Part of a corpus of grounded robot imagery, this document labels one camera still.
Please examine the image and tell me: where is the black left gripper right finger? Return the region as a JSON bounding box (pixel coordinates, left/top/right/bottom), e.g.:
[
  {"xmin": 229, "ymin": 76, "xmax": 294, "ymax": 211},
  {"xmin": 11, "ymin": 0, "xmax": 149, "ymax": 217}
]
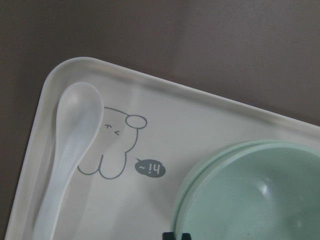
[{"xmin": 181, "ymin": 232, "xmax": 190, "ymax": 240}]

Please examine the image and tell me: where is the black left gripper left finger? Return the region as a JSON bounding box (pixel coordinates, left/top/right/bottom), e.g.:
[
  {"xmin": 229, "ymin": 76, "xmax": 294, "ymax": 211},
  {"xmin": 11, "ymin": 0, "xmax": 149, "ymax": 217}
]
[{"xmin": 162, "ymin": 232, "xmax": 175, "ymax": 240}]

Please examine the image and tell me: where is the green bowl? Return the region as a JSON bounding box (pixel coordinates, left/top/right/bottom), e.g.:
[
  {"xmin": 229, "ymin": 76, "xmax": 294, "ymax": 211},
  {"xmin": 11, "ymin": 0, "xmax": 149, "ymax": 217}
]
[
  {"xmin": 174, "ymin": 143, "xmax": 320, "ymax": 240},
  {"xmin": 172, "ymin": 139, "xmax": 320, "ymax": 240}
]

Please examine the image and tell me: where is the cream rabbit tray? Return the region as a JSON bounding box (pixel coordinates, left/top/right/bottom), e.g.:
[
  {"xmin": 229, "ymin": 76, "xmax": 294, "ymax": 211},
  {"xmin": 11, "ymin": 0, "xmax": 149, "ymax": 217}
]
[{"xmin": 5, "ymin": 57, "xmax": 320, "ymax": 240}]

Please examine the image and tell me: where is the green bowl on tray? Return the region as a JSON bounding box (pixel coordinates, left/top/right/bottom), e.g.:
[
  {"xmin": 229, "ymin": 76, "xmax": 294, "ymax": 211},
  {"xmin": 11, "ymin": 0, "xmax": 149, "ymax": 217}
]
[{"xmin": 172, "ymin": 139, "xmax": 320, "ymax": 240}]

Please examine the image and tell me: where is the white ceramic spoon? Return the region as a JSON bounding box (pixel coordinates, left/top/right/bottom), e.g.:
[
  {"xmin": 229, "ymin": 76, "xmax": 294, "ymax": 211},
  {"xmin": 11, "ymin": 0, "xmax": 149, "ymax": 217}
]
[{"xmin": 32, "ymin": 82, "xmax": 104, "ymax": 240}]

